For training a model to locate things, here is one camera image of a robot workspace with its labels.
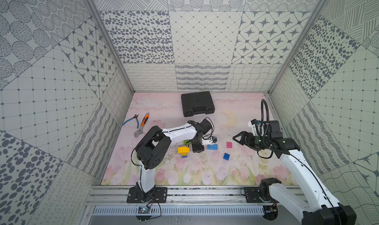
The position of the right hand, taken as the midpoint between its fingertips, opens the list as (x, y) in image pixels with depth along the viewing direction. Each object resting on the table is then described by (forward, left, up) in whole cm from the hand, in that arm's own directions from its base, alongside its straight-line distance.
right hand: (239, 142), depth 77 cm
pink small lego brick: (+5, +3, -13) cm, 14 cm away
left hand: (+2, +19, -12) cm, 23 cm away
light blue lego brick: (+3, +13, -14) cm, 19 cm away
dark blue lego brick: (-3, +6, -14) cm, 15 cm away
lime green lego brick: (-3, +28, +7) cm, 29 cm away
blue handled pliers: (+25, +68, -12) cm, 74 cm away
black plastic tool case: (+39, +23, -12) cm, 47 cm away
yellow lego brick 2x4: (-3, +30, -5) cm, 31 cm away
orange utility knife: (+23, +61, -13) cm, 66 cm away
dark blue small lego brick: (-3, +31, -13) cm, 33 cm away
